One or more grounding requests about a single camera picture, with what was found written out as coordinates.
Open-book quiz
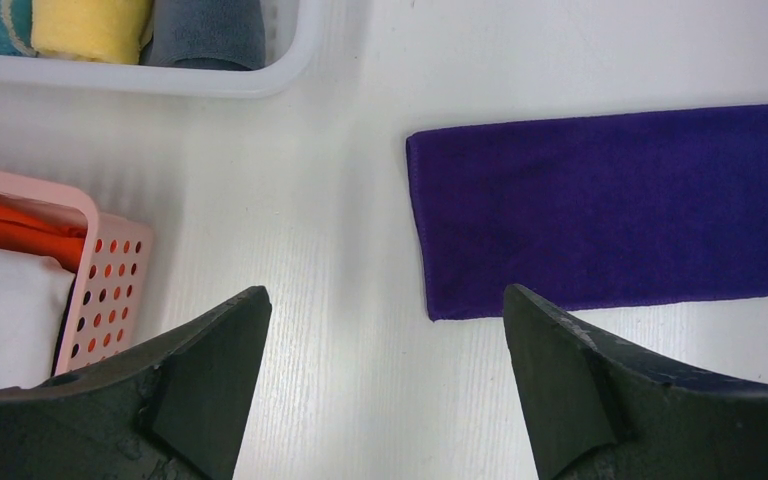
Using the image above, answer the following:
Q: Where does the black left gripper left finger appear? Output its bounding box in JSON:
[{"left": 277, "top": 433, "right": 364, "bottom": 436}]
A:
[{"left": 0, "top": 286, "right": 272, "bottom": 479}]

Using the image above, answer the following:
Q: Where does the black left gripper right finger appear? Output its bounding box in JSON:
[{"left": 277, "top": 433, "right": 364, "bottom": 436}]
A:
[{"left": 503, "top": 285, "right": 768, "bottom": 479}]

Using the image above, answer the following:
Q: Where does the purple towel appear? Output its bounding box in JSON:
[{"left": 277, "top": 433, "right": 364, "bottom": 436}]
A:
[{"left": 405, "top": 104, "right": 768, "bottom": 320}]

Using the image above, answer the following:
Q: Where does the dark grey towel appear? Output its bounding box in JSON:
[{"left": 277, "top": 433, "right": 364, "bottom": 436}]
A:
[{"left": 140, "top": 0, "right": 266, "bottom": 71}]

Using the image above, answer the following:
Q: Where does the pink plastic basket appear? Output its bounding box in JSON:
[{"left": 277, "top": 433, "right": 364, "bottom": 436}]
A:
[{"left": 0, "top": 171, "right": 153, "bottom": 374}]

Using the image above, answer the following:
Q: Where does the white cloth in basket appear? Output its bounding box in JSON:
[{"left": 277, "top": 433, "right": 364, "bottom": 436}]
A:
[{"left": 0, "top": 249, "right": 75, "bottom": 389}]

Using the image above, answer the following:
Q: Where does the orange item in basket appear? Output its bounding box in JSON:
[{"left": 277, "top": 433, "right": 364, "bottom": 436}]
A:
[{"left": 0, "top": 204, "right": 87, "bottom": 273}]

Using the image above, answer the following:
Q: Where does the yellow rolled towel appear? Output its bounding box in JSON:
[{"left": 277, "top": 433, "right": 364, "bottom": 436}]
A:
[{"left": 31, "top": 0, "right": 153, "bottom": 65}]

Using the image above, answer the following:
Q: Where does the white plastic basket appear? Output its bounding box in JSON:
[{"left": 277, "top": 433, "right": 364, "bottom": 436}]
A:
[{"left": 0, "top": 0, "right": 326, "bottom": 99}]

